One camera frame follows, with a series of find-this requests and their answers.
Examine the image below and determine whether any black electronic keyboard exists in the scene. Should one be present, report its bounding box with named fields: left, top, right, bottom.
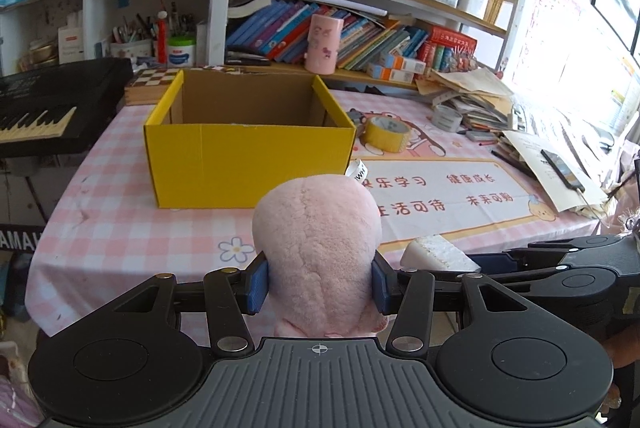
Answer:
left=0, top=57, right=135, bottom=159

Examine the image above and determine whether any black pen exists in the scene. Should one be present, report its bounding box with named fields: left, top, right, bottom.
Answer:
left=491, top=149, right=536, bottom=179

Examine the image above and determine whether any white paper envelope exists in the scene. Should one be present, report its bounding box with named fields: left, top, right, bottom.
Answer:
left=502, top=131, right=608, bottom=213

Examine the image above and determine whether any pink plush pig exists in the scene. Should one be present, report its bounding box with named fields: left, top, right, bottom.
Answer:
left=251, top=157, right=390, bottom=339

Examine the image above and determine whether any red tassel ornament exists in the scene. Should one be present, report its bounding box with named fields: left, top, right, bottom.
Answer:
left=155, top=11, right=169, bottom=63

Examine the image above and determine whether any orange and white carton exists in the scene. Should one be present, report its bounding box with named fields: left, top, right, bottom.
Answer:
left=366, top=62, right=418, bottom=84
left=382, top=51, right=427, bottom=74

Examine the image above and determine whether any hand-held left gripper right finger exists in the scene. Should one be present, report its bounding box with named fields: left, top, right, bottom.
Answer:
left=372, top=252, right=551, bottom=355

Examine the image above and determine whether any grey clear tape roll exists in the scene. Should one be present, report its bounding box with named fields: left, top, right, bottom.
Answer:
left=431, top=104, right=463, bottom=131

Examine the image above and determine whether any white sponge block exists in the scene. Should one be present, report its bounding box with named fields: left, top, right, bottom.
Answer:
left=400, top=234, right=482, bottom=272

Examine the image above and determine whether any white box red label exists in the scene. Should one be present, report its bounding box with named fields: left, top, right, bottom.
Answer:
left=57, top=26, right=85, bottom=64

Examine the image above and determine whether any row of books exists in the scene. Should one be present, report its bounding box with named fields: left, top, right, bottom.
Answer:
left=225, top=0, right=431, bottom=72

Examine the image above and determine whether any person's right forearm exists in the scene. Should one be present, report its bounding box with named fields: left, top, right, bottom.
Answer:
left=602, top=325, right=640, bottom=371

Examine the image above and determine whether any yellow tape roll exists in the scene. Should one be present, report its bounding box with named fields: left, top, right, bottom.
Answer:
left=361, top=115, right=413, bottom=153

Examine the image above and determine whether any white jar blue label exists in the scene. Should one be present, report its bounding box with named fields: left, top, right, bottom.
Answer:
left=167, top=36, right=197, bottom=68

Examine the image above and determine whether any pink cylinder container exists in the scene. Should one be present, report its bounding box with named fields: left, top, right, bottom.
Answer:
left=304, top=13, right=344, bottom=74

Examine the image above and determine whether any pile of papers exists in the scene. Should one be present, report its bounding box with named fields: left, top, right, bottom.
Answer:
left=415, top=68, right=516, bottom=144

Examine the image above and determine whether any white storage box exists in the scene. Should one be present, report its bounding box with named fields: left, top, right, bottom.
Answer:
left=457, top=0, right=491, bottom=20

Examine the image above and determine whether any grey fuzzy charm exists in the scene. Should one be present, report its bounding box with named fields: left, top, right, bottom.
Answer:
left=617, top=203, right=640, bottom=236

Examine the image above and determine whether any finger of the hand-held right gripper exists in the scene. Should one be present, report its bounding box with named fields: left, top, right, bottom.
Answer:
left=475, top=254, right=567, bottom=297
left=502, top=235, right=624, bottom=262

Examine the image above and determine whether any white pen cup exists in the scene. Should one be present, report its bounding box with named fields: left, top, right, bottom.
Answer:
left=110, top=13, right=153, bottom=58

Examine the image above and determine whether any alphabet wall poster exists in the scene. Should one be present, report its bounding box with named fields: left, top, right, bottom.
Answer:
left=505, top=0, right=583, bottom=84

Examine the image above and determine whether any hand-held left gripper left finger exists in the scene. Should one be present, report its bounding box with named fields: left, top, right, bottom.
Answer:
left=107, top=252, right=271, bottom=355

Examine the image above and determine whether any red book box set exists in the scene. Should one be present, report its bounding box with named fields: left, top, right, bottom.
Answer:
left=417, top=26, right=478, bottom=72

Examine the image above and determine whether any pink checked cloth desktop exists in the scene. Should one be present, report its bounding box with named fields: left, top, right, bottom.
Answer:
left=25, top=88, right=621, bottom=339

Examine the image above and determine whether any wooden chessboard box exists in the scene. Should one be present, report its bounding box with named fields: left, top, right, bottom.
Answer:
left=124, top=67, right=183, bottom=106

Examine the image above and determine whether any black smartphone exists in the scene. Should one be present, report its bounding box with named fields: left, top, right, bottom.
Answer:
left=541, top=149, right=586, bottom=193

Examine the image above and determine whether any yellow cardboard box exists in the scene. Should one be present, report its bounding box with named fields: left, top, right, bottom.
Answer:
left=144, top=68, right=357, bottom=209

